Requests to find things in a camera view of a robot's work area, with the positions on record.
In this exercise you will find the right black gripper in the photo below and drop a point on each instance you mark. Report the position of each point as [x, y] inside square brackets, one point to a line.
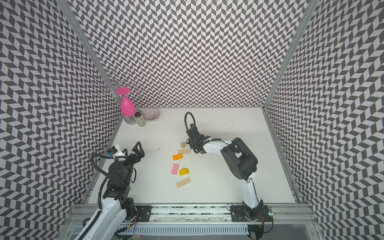
[194, 140]

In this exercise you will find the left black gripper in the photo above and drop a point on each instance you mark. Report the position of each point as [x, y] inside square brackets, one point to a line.
[140, 154]

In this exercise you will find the engraved natural wood block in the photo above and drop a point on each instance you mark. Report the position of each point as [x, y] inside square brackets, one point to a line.
[183, 182]

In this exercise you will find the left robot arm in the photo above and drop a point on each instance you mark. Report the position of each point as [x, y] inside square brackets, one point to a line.
[114, 205]

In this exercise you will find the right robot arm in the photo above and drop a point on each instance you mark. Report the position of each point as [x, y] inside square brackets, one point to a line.
[241, 162]

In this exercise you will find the orange rectangular block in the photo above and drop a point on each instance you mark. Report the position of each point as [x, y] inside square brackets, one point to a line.
[177, 157]

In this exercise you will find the yellow house-shaped block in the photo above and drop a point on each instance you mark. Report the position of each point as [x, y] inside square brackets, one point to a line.
[184, 171]

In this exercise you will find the pink flat rectangular block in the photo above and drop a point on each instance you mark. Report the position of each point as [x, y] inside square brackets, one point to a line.
[175, 169]

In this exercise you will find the glass spice jar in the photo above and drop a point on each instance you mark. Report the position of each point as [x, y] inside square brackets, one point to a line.
[140, 119]

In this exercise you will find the small striped bowl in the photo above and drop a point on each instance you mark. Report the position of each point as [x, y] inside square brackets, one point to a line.
[152, 115]

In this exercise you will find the pink plastic wine glass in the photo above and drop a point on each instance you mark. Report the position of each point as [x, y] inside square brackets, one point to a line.
[127, 106]

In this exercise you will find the chrome glass holder stand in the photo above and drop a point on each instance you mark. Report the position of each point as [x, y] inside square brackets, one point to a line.
[123, 86]

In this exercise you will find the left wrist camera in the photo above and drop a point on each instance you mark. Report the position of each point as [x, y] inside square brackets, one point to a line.
[115, 152]

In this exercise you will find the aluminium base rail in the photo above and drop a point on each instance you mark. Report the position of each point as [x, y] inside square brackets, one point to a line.
[221, 213]

